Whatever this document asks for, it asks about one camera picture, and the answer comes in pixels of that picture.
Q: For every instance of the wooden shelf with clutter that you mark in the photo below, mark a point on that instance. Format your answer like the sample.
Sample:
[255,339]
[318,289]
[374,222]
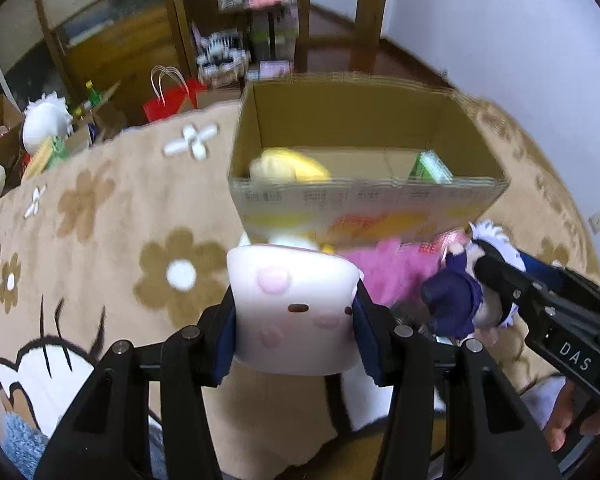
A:
[225,52]

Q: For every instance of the yellow green packets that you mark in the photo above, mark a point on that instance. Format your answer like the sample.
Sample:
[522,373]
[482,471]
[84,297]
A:
[47,156]

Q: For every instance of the wooden shelf unit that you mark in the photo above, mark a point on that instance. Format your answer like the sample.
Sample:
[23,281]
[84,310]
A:
[365,5]

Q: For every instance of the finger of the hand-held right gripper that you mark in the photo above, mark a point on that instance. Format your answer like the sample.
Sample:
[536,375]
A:
[542,267]
[502,277]

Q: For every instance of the beige flower-print blanket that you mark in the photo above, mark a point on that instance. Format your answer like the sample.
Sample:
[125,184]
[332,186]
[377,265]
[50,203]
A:
[105,240]

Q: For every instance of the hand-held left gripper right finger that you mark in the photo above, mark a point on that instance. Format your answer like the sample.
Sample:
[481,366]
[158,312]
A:
[369,345]

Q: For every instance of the purple-haired maid doll plush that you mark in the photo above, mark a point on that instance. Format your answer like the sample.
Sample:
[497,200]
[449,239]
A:
[455,300]

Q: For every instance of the pink fluffy plush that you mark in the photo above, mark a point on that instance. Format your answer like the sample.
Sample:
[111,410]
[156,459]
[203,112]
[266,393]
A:
[390,270]

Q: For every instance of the blue fluffy cloth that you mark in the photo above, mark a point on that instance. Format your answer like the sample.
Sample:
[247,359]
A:
[22,447]

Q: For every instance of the red paper bag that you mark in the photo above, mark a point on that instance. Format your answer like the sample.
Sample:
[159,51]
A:
[172,102]

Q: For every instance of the wooden cabinet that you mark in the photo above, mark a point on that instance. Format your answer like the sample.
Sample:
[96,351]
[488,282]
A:
[110,30]

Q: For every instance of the green packet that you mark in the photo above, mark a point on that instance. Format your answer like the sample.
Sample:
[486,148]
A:
[430,167]

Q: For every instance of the white pink-spotted square plush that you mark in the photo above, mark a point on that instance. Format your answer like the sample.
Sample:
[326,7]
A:
[292,310]

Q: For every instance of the wall socket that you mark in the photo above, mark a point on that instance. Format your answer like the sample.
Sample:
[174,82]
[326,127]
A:
[597,221]

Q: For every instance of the person's right hand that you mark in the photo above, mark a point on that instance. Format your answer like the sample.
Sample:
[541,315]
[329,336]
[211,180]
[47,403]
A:
[577,417]

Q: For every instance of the light purple cloth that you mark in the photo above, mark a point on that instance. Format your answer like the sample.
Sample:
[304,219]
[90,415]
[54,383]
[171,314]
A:
[542,402]

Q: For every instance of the brown cardboard box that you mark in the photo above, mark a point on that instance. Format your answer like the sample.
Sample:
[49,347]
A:
[0,135]

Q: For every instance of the small cardboard box with flaps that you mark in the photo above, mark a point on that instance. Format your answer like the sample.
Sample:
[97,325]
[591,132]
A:
[100,120]

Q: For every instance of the white round-headed plush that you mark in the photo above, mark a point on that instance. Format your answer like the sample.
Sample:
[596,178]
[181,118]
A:
[47,122]

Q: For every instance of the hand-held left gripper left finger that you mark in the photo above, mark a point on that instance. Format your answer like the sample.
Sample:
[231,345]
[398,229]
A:
[223,345]

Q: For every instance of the yellow plush toy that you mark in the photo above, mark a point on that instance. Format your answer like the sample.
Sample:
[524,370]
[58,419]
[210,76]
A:
[287,165]

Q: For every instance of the green bottle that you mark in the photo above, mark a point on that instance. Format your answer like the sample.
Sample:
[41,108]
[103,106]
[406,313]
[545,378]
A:
[94,94]

